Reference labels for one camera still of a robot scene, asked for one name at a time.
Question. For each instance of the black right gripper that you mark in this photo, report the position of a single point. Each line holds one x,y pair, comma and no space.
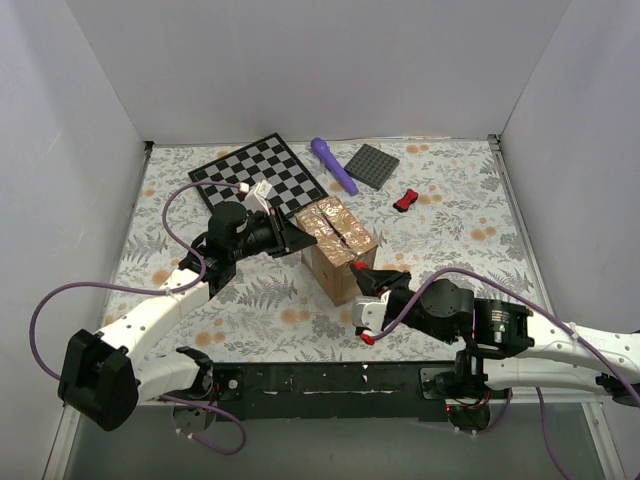
382,285

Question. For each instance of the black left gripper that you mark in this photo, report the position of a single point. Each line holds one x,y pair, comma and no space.
279,233

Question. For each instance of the brown taped cardboard box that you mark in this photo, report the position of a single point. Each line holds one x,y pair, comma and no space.
341,240

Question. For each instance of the red black knife cap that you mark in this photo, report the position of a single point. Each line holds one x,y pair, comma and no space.
406,201

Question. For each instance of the red black utility knife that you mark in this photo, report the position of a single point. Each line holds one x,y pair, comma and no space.
358,266

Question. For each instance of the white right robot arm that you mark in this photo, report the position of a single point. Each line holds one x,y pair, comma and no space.
564,355

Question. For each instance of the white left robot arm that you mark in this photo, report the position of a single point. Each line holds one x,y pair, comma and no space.
105,374

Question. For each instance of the black white checkerboard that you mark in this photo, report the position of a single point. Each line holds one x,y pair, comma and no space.
270,159

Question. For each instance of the dark grey studded plate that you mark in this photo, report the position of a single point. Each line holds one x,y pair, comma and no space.
371,166

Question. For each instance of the purple cylindrical handle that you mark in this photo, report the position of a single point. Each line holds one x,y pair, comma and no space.
321,149

